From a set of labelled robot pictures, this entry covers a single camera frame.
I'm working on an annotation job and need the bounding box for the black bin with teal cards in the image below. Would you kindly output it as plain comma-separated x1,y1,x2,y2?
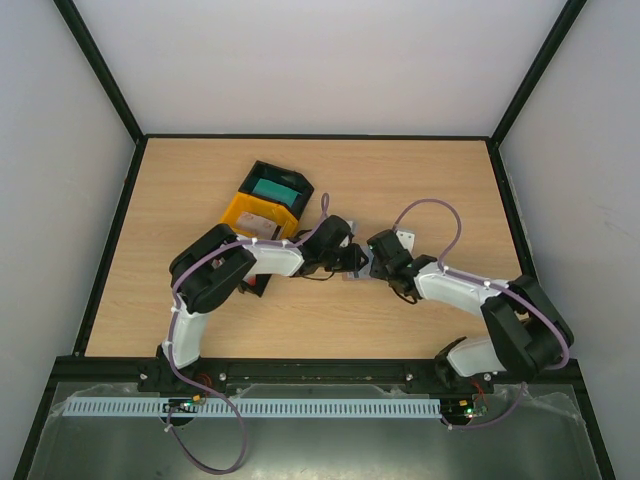
238,160,314,220

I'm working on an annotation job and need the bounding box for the yellow plastic bin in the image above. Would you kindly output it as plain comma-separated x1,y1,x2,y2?
220,192,299,240

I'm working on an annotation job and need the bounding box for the black bin with red cards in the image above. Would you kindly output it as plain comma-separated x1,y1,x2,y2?
238,274,271,297

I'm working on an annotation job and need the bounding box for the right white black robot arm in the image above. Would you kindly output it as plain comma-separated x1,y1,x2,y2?
368,239,574,392

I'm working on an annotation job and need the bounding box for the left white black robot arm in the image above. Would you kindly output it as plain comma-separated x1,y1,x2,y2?
161,215,369,371

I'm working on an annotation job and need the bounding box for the white floral card stack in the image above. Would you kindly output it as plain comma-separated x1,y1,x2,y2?
233,211,281,240

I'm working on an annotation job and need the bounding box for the teal card stack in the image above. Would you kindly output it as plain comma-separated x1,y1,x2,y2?
251,178,299,207

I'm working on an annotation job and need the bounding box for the light blue slotted cable duct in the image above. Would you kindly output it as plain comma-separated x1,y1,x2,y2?
62,397,442,419

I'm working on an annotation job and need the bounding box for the black aluminium frame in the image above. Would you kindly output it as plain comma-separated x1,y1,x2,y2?
13,1,615,479

